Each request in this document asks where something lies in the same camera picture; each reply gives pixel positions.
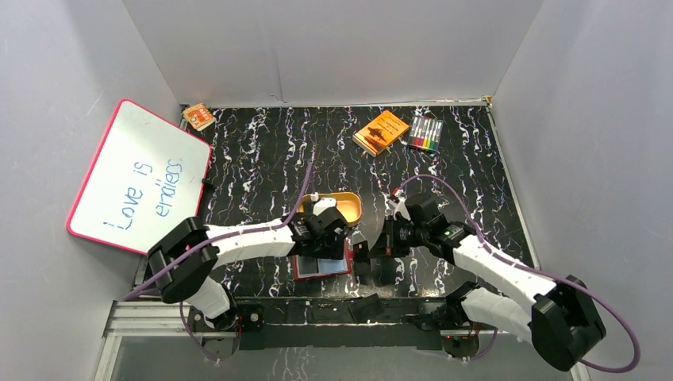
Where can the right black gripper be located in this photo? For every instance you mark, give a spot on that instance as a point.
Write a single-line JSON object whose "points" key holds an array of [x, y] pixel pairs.
{"points": [[384, 244]]}

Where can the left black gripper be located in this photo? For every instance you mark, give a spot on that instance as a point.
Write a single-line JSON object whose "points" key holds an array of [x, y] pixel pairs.
{"points": [[340, 240]]}

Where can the red card holder wallet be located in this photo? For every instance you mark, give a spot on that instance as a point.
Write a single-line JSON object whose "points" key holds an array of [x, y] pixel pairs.
{"points": [[331, 267]]}

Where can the orange oval tray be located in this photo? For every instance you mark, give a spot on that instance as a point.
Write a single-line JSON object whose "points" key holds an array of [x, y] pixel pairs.
{"points": [[348, 204]]}

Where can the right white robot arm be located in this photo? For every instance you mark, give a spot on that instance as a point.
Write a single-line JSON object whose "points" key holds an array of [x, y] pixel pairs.
{"points": [[560, 322]]}

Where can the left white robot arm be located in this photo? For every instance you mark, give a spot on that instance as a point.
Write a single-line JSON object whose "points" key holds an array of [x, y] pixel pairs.
{"points": [[183, 259]]}

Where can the small orange card box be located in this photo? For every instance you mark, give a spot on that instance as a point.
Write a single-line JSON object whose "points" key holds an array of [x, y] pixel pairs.
{"points": [[198, 116]]}

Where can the orange book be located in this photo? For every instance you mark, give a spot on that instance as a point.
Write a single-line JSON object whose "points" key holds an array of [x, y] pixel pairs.
{"points": [[380, 133]]}

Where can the pack of coloured markers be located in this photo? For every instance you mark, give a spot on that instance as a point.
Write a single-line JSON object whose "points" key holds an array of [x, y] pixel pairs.
{"points": [[425, 133]]}

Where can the pink framed whiteboard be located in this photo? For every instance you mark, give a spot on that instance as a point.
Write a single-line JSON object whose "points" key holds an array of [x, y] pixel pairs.
{"points": [[146, 177]]}

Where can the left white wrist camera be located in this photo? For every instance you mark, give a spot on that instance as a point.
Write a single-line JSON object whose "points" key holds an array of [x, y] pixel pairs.
{"points": [[318, 204]]}

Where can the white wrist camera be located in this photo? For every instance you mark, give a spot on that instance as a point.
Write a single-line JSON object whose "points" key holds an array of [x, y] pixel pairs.
{"points": [[318, 204], [398, 202]]}

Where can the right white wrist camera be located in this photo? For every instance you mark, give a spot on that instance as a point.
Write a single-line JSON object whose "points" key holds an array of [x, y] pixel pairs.
{"points": [[398, 202]]}

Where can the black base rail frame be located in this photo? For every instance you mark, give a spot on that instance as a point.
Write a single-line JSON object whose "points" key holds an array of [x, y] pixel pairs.
{"points": [[264, 323]]}

